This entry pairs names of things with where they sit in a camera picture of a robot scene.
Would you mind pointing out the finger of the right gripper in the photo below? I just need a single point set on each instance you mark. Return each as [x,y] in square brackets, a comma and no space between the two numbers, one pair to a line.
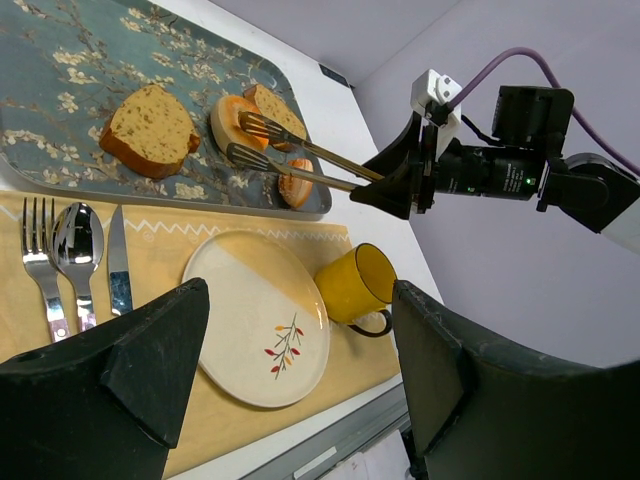
[402,157]
[396,192]

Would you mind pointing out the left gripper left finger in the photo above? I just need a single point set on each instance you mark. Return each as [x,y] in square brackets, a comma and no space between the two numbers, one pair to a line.
[108,403]

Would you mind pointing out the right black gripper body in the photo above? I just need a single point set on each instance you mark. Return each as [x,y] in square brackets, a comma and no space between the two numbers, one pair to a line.
[495,172]

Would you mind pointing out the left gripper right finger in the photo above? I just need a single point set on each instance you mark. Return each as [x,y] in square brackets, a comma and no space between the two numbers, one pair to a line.
[485,407]

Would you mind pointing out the bread slice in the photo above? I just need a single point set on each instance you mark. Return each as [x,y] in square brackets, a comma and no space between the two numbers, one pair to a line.
[274,108]
[151,133]

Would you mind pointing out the metal serving tongs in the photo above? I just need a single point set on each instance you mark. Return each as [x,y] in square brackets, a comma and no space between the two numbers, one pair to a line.
[261,126]

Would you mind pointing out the orange glazed bagel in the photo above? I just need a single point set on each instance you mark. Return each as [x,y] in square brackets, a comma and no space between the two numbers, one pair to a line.
[224,119]

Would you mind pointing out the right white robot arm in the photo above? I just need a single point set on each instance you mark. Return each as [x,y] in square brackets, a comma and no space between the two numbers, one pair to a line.
[442,152]

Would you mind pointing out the small orange bun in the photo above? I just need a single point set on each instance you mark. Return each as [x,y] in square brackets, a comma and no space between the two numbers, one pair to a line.
[293,190]

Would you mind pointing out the yellow mug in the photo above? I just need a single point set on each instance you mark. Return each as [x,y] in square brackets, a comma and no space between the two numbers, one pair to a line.
[357,284]

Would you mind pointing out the right blue corner label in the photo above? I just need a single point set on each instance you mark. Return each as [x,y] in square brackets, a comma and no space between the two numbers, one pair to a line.
[333,75]

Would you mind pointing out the cream plate with branch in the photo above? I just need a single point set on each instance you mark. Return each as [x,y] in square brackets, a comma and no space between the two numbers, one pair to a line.
[268,335]

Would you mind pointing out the floral blue serving tray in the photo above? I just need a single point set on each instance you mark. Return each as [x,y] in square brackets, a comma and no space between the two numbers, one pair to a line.
[66,66]

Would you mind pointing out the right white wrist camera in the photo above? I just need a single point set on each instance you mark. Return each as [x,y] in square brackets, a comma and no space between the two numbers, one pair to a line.
[431,93]

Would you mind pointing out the aluminium front rail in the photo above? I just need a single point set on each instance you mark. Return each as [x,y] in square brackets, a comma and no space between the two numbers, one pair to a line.
[357,431]

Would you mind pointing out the silver knife pink handle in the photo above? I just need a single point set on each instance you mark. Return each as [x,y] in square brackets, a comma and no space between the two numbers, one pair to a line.
[117,266]

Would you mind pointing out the silver fork pink handle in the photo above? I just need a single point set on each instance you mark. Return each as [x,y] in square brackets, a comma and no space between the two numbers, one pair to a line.
[37,227]

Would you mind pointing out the silver spoon pink handle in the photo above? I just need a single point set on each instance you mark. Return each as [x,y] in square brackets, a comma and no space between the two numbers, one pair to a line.
[77,248]

